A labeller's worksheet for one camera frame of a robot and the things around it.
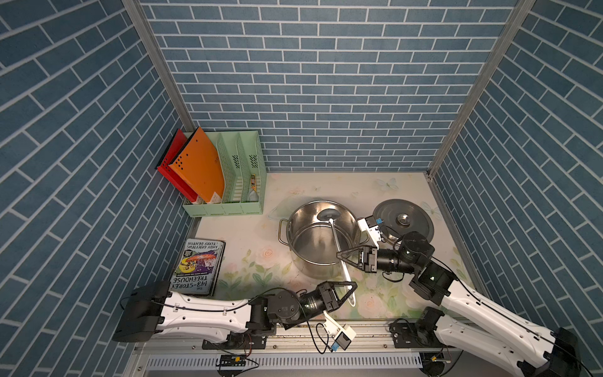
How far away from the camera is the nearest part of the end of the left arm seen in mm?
542

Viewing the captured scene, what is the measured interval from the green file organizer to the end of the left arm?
549 millimetres

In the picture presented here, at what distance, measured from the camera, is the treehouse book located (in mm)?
816

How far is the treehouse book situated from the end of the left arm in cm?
47

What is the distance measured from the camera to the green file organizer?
101cm

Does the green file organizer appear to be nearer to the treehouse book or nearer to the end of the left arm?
the treehouse book

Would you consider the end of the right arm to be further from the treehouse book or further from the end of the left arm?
the treehouse book

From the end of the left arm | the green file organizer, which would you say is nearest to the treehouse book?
the green file organizer
